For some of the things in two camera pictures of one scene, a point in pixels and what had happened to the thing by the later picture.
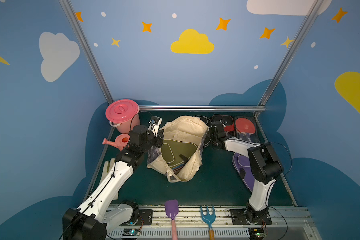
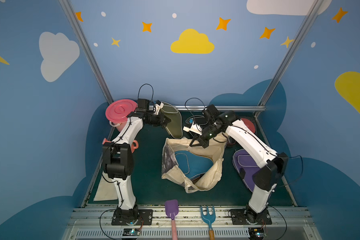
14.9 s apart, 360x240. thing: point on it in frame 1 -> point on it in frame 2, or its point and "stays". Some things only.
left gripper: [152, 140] -> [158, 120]
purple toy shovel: [172, 207] stays
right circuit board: [257, 233] stays
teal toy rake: [209, 218] stays
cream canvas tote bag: [180, 154] -> [170, 170]
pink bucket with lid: [123, 114] stays
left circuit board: [131, 232] stays
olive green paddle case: [175, 153] -> [174, 127]
